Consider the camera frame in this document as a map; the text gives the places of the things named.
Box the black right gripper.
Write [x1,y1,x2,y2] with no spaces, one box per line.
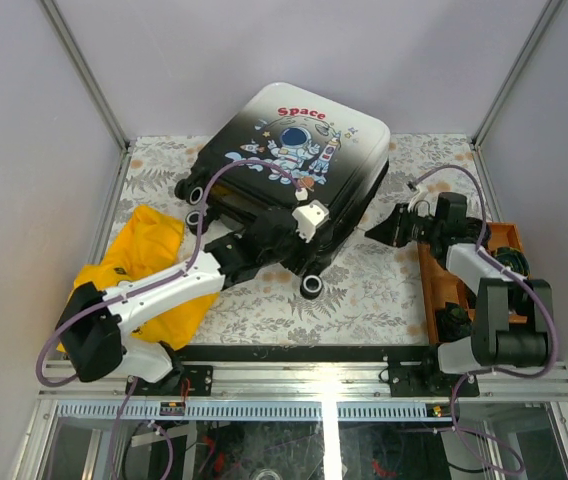
[368,202,443,248]

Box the black suitcase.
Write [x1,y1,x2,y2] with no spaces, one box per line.
[175,82,390,299]

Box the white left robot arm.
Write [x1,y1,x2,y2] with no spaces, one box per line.
[57,204,326,395]

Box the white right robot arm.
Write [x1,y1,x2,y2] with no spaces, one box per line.
[365,192,557,395]

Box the floral patterned table cloth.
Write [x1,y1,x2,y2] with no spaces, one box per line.
[113,133,490,347]

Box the wooden compartment organizer tray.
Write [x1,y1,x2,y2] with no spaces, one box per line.
[418,222,524,344]

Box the dark green rolled item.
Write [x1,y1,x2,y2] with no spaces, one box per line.
[435,302,472,342]

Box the dark patterned rolled item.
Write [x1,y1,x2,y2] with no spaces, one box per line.
[492,246,530,277]

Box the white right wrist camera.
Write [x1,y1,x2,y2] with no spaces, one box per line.
[407,182,431,215]

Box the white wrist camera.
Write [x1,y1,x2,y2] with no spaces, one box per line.
[407,182,431,215]
[292,189,329,243]

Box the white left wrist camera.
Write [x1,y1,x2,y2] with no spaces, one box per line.
[292,189,329,243]

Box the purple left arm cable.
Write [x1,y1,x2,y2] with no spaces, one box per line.
[36,159,310,480]

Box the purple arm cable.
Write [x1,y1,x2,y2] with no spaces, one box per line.
[36,159,310,480]
[407,165,561,476]

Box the aluminium front rail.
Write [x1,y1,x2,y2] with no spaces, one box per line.
[38,360,568,401]

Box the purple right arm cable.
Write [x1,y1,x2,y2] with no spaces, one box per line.
[407,165,561,476]

